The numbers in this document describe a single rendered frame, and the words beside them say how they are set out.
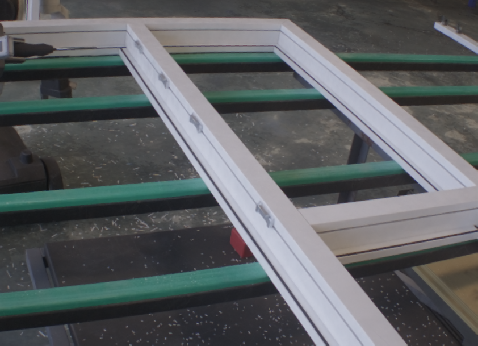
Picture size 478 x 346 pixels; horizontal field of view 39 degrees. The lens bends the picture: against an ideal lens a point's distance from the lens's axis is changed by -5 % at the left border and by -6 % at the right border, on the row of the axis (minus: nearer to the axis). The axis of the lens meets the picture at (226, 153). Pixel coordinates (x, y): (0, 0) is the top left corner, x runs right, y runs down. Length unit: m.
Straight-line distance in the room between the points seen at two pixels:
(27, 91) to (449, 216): 2.68
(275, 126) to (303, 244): 2.49
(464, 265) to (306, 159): 1.73
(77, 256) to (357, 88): 0.70
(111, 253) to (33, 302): 0.56
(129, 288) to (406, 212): 0.45
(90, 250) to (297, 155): 1.89
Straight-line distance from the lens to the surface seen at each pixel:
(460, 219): 1.24
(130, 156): 3.03
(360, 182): 1.37
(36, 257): 1.51
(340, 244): 1.09
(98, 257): 1.47
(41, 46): 1.55
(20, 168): 2.49
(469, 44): 2.48
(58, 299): 0.95
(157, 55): 1.53
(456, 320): 1.51
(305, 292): 0.98
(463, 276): 1.58
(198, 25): 1.78
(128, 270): 1.44
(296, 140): 3.38
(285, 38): 1.85
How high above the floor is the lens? 1.49
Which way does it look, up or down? 28 degrees down
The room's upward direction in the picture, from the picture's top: 9 degrees clockwise
